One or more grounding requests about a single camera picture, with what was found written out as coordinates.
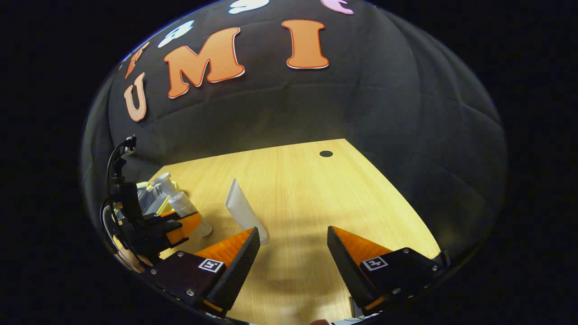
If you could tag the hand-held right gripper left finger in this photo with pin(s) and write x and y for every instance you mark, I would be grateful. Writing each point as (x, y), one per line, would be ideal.
(239, 266)

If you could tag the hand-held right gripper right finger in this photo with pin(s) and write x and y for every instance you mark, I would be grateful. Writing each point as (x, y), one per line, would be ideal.
(345, 266)

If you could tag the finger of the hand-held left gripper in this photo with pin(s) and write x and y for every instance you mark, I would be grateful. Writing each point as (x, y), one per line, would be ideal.
(185, 228)
(170, 215)

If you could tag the white pump bottle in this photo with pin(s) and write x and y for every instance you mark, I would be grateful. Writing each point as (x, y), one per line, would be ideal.
(185, 205)

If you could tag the cream suitcase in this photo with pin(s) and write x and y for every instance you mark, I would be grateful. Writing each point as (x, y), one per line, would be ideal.
(149, 201)

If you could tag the white squeeze tube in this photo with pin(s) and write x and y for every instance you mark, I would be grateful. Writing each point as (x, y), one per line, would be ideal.
(244, 210)

